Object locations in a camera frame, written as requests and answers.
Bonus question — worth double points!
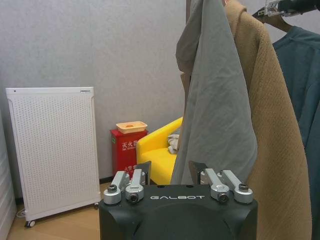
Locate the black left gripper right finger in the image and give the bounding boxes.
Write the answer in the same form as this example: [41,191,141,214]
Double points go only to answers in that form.
[188,161,255,205]

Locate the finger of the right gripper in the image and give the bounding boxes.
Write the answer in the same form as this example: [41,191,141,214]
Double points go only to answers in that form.
[264,0,286,17]

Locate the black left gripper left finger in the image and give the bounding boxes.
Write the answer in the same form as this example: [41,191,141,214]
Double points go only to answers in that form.
[103,161,152,205]

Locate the dark wooden hanger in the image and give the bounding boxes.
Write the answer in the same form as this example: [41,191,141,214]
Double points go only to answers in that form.
[251,6,297,34]

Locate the grey garment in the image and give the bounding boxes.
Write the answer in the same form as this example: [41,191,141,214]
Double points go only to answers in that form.
[171,0,259,186]

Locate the tan knit garment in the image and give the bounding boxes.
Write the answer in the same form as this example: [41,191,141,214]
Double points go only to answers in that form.
[179,0,313,240]

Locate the teal garment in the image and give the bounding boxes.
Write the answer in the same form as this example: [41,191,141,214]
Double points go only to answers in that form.
[271,25,320,240]

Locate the red fire extinguisher box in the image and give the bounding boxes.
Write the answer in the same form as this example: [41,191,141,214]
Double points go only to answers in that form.
[110,128,149,180]

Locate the yellow sofa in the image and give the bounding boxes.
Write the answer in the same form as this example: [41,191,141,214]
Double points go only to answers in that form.
[136,116,185,185]

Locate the peach plastic tray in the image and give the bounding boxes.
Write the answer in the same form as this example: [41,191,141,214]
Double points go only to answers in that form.
[115,121,148,135]

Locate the pale crumpled cloth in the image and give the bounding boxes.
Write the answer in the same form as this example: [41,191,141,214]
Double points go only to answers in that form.
[167,133,181,155]

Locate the white perforated air purifier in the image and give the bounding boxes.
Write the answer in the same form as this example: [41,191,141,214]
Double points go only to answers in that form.
[5,86,102,228]

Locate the white cabinet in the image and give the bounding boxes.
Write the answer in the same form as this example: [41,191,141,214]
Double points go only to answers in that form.
[0,109,17,240]

